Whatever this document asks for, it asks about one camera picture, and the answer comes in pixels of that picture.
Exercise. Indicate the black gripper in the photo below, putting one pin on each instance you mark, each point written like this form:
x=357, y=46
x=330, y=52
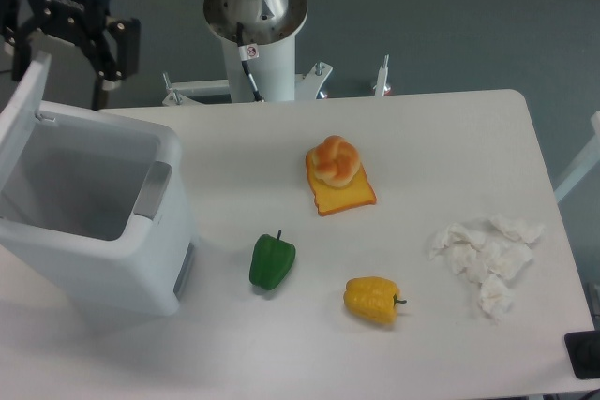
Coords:
x=117, y=42

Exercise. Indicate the white trash can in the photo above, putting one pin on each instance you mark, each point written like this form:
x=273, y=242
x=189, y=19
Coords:
x=94, y=202

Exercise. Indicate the braided bread roll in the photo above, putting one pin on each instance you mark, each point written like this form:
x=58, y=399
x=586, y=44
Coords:
x=335, y=161

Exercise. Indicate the green bell pepper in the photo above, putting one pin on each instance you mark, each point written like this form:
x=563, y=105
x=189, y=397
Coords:
x=272, y=259

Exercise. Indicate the toast bread slice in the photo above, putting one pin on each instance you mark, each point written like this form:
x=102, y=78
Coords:
x=331, y=200

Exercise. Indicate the yellow bell pepper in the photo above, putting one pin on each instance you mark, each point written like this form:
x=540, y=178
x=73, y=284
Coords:
x=373, y=298

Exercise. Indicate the crumpled white tissue paper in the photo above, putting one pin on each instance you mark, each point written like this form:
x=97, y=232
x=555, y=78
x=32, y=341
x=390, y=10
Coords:
x=490, y=254

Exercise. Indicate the black device at edge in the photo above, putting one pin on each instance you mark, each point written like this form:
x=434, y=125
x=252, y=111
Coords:
x=583, y=352

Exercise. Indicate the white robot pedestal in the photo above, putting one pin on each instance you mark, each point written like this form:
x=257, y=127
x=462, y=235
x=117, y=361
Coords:
x=258, y=42

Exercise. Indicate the white frame post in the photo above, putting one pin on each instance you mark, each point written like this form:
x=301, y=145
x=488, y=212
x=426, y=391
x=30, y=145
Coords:
x=585, y=160

